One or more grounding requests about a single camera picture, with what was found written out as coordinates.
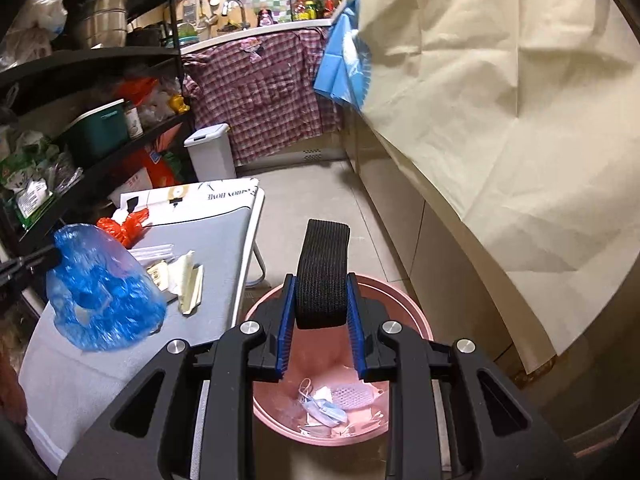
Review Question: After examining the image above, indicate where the black shelving rack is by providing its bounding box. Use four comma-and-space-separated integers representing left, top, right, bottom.
0, 0, 195, 311

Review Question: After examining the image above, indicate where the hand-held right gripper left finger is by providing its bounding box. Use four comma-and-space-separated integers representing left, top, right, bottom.
57, 274, 297, 480

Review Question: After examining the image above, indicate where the pink plastic bin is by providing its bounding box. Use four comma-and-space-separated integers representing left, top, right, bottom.
243, 274, 435, 445

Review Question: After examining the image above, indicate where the white lidded trash bin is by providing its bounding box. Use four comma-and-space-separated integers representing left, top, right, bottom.
184, 124, 237, 182

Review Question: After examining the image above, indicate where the white kitchen counter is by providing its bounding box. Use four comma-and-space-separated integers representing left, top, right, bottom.
180, 19, 337, 57

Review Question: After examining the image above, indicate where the green storage box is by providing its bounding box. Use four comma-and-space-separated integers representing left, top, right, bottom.
62, 99, 132, 167

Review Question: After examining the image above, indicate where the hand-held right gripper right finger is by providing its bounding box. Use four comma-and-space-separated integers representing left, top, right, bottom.
346, 275, 583, 480

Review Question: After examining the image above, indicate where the small labelled jar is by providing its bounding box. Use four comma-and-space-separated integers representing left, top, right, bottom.
124, 102, 145, 139

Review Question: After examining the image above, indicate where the chrome faucet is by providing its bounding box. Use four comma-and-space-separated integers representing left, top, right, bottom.
221, 0, 249, 29

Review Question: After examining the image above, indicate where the small beige printed packet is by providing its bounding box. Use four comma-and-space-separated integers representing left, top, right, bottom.
147, 262, 169, 292

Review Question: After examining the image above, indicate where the blue plastic bag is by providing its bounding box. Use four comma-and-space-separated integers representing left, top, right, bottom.
46, 223, 167, 352

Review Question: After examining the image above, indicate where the clear plastic wrapper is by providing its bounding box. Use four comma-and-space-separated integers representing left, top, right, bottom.
132, 243, 176, 266

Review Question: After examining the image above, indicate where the red plaid shirt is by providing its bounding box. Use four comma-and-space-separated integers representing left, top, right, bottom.
182, 27, 346, 166

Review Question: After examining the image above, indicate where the black elastic band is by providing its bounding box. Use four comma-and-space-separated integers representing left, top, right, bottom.
295, 219, 352, 331

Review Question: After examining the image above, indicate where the white foam net sleeve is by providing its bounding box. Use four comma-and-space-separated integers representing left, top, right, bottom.
331, 381, 377, 412

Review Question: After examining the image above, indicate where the orange printed sack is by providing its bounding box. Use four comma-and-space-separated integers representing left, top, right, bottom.
125, 142, 187, 197

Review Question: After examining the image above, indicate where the orange plastic bag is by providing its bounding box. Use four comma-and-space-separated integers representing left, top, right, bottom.
115, 77, 161, 111

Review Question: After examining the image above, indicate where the white plastic bag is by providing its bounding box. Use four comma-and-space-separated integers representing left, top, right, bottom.
20, 0, 69, 37

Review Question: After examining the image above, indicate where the cream paper wrapper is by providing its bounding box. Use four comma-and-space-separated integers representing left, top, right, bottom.
167, 250, 205, 317

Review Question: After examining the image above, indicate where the blue printed cloth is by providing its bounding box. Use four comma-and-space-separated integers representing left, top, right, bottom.
313, 0, 373, 111

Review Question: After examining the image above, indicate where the grey printed table cover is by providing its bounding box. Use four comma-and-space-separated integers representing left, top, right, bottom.
20, 177, 266, 476

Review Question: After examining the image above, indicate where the red plastic bag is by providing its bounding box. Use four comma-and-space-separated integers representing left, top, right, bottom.
96, 208, 151, 250

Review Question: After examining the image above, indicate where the white metal table leg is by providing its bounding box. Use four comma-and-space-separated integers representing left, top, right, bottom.
245, 240, 269, 289

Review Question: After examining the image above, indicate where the blue face mask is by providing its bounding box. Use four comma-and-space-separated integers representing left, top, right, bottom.
299, 389, 349, 429

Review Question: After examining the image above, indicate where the cream cloth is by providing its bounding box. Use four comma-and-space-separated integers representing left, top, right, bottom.
357, 0, 640, 376

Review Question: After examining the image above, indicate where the green food package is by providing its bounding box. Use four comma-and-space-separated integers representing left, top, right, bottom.
0, 130, 63, 231

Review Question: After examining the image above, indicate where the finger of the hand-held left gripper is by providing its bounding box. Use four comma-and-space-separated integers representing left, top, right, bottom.
0, 247, 62, 288

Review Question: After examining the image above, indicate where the black spice rack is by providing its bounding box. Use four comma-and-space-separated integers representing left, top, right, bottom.
289, 0, 349, 23

